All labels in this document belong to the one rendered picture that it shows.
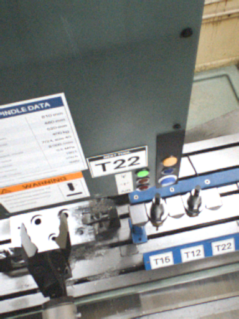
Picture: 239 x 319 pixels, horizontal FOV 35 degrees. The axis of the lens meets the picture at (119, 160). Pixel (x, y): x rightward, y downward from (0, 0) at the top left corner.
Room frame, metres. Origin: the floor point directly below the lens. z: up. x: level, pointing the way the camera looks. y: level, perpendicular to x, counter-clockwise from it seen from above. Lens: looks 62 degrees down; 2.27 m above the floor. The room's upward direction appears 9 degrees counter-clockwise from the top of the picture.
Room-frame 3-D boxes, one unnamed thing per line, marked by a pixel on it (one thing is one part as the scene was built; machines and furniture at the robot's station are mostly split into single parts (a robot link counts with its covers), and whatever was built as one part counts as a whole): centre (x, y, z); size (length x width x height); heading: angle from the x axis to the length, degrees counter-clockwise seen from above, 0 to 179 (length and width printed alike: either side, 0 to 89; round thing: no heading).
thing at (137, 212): (0.38, -0.03, 1.21); 0.07 x 0.05 x 0.01; 3
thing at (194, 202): (0.39, -0.20, 1.26); 0.04 x 0.04 x 0.07
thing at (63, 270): (0.20, 0.19, 1.38); 0.12 x 0.08 x 0.09; 6
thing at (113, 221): (0.47, 0.10, 0.97); 0.13 x 0.03 x 0.15; 93
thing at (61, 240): (0.30, 0.16, 1.39); 0.09 x 0.03 x 0.06; 164
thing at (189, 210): (0.39, -0.20, 1.21); 0.06 x 0.06 x 0.03
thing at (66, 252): (0.26, 0.16, 1.41); 0.09 x 0.05 x 0.02; 164
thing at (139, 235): (0.43, -0.03, 1.05); 0.10 x 0.05 x 0.30; 3
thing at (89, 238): (0.50, 0.28, 0.97); 0.29 x 0.23 x 0.05; 93
